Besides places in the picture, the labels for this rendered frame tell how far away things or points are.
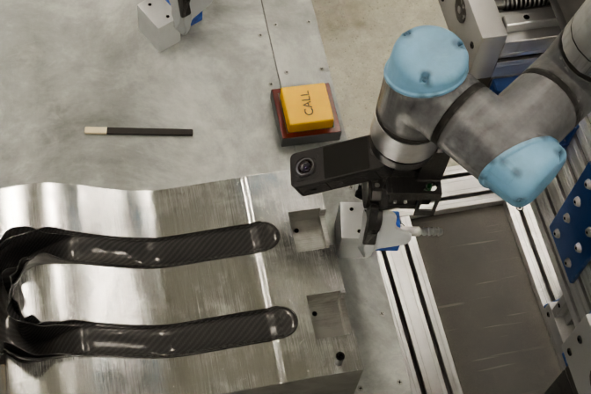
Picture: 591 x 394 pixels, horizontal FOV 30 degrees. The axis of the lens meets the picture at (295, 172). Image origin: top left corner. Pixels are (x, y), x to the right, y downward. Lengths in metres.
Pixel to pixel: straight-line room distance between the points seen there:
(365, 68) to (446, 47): 1.47
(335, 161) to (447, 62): 0.22
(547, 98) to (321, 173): 0.27
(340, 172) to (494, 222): 0.96
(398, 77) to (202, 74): 0.50
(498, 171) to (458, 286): 1.02
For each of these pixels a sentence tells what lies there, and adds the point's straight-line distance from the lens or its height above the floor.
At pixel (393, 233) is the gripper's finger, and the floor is 0.90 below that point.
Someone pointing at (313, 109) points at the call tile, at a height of 0.84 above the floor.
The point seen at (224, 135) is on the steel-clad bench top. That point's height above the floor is 0.80.
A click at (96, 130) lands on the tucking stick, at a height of 0.80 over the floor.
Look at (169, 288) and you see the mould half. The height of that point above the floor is 0.88.
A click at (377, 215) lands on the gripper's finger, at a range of 1.24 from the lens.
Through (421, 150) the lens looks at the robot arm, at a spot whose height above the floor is 1.08.
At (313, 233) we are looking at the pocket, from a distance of 1.32.
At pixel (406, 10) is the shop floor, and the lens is 2.65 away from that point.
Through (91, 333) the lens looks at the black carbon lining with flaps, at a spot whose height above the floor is 0.92.
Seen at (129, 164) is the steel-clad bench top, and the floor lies 0.80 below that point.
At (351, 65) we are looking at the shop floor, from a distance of 2.53.
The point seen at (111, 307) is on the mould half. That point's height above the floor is 0.91.
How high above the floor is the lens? 2.03
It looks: 59 degrees down
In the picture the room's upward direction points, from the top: 10 degrees clockwise
